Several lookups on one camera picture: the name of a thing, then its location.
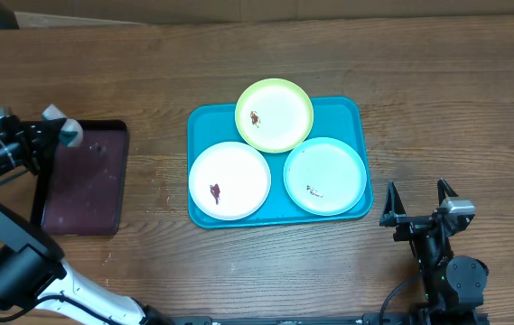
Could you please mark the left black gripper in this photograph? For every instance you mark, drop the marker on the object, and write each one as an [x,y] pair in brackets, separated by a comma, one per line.
[24,134]

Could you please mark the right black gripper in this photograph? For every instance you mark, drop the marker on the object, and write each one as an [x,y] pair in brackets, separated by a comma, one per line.
[392,217]

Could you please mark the green and white sponge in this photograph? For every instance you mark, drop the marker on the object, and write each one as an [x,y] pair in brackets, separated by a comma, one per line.
[71,133]

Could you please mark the yellow-green plate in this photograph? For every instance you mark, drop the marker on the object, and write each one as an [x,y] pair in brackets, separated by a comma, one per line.
[274,115]

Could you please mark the white plate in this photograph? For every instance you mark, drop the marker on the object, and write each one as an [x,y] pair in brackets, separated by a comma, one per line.
[229,181]

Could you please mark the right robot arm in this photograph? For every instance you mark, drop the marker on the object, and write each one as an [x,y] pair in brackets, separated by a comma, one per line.
[453,284]

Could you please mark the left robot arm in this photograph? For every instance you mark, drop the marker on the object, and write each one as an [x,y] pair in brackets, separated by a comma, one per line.
[33,271]

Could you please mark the black tray with brown water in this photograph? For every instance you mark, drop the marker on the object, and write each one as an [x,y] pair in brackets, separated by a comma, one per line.
[80,190]

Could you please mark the teal plastic serving tray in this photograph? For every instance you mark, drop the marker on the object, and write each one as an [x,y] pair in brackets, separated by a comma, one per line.
[335,117]

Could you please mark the light blue plate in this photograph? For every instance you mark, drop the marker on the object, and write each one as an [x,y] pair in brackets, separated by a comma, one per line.
[325,176]

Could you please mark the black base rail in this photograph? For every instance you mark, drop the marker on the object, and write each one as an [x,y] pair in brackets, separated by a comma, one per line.
[329,321]

